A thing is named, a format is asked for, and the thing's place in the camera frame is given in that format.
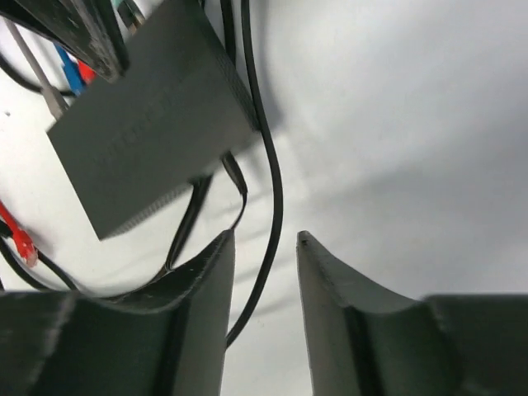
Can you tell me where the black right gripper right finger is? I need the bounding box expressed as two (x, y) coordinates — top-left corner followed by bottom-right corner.
(297, 231), (527, 395)

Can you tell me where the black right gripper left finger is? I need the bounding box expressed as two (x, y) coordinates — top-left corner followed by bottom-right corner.
(1, 230), (235, 395)

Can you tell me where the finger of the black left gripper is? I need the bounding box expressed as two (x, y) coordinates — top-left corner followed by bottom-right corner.
(1, 0), (130, 82)

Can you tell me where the blue ethernet cable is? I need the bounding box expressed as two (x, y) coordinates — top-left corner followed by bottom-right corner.
(53, 43), (87, 98)

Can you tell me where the grey ethernet cable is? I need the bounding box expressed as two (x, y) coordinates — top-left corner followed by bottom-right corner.
(3, 18), (69, 120)

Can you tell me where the thin black power cable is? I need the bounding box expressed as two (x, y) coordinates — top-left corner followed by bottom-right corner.
(220, 0), (285, 350)

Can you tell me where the black network switch box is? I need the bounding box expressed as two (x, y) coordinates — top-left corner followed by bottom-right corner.
(48, 1), (258, 239)

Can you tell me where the red ethernet cable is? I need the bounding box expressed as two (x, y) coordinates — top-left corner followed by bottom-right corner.
(0, 61), (98, 269)

